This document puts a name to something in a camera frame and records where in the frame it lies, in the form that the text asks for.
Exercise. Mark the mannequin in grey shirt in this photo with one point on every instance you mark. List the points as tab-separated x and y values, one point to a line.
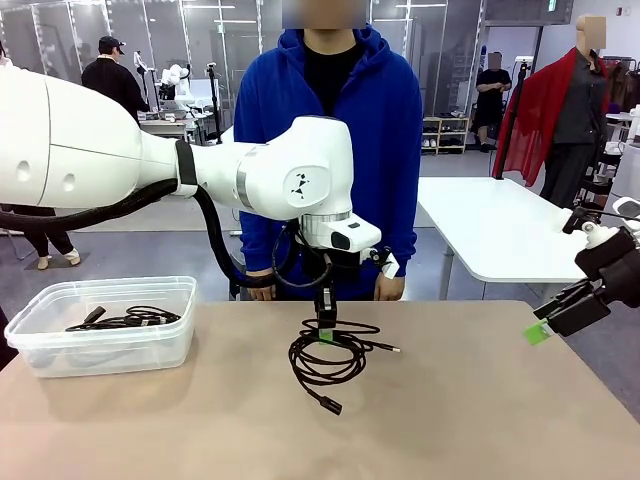
580	110

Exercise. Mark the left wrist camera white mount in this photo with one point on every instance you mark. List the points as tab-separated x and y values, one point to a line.
391	270

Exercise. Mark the person's right forearm blue sleeve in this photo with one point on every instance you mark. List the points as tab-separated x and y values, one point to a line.
255	240

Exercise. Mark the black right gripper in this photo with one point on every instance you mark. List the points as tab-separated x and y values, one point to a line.
615	270

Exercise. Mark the clothes rack with garments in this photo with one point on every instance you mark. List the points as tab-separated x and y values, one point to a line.
622	85

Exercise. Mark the white table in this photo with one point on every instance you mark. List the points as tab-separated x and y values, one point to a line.
500	225

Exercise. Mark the clear plastic storage bin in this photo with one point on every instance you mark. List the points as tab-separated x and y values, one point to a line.
150	345

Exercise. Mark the wooden shoe rack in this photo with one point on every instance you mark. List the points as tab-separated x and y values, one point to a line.
445	135

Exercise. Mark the black camera tripod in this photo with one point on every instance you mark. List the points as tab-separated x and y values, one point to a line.
212	66

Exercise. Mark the person in black t-shirt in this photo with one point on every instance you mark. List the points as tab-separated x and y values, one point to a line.
495	100

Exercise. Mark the person in blue hoodie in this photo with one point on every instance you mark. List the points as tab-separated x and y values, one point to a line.
390	150

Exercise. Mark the person's left forearm blue sleeve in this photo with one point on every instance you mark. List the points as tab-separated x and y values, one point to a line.
405	225

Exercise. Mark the white device on stand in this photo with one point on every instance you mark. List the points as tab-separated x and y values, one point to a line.
140	60

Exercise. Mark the grey cylindrical machine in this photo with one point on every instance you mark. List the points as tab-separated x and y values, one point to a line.
627	170

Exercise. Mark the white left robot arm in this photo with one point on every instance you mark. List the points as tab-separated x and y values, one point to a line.
100	150

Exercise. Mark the grey plastic stool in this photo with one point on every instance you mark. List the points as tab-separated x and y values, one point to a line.
237	296

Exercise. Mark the person's right hand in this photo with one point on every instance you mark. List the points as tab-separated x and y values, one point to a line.
262	295

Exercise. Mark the man in black jacket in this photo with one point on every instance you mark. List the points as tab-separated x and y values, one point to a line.
112	82

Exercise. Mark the grey workbench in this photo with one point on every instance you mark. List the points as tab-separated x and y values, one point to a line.
165	125

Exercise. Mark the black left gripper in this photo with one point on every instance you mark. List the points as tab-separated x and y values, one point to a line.
325	265

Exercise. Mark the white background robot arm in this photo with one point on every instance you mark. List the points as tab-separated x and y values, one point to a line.
175	75

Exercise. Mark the person's left hand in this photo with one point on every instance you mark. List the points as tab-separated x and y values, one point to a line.
390	290

